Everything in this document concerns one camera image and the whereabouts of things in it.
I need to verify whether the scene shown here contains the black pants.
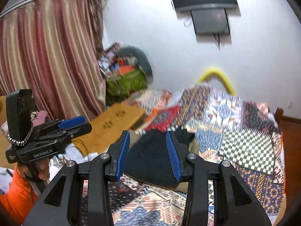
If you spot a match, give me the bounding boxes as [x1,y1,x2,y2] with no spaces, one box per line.
[124,129,188,193]

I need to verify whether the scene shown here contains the orange left sleeve forearm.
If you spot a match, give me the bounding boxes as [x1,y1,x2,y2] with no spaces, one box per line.
[1,167,39,225]

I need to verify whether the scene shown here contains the left hand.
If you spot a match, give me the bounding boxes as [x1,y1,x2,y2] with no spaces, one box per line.
[16,158,50,181]

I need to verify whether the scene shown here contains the white crumpled cloth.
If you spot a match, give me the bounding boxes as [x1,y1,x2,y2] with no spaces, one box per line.
[49,143,98,169]

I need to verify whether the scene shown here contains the wooden lap desk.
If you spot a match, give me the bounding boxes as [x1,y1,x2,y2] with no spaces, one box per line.
[72,104,145,155]

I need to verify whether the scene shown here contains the khaki folded pants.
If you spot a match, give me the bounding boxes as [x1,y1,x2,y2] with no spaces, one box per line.
[124,128,194,193]

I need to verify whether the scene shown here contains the patchwork patterned bedspread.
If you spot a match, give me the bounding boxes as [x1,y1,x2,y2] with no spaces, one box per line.
[111,84,286,225]

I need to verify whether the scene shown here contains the yellow curved headboard tube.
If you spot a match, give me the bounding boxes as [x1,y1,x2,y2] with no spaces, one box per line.
[198,67,237,95]

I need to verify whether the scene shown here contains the striped pink curtain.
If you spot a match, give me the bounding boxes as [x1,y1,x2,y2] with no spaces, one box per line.
[1,0,106,120]

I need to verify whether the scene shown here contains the wooden door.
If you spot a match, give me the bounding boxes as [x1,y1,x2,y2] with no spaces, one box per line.
[280,121,300,208]

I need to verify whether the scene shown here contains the black cable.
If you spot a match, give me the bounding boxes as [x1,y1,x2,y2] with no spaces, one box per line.
[75,138,91,156]

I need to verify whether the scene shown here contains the black camera box left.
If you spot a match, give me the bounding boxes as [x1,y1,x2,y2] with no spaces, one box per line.
[6,89,32,141]

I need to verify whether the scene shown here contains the wooden bed post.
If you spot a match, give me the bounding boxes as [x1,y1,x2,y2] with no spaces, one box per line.
[274,108,284,124]

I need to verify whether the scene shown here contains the wall mounted monitor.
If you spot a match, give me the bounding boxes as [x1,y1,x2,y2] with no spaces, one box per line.
[190,8,230,35]

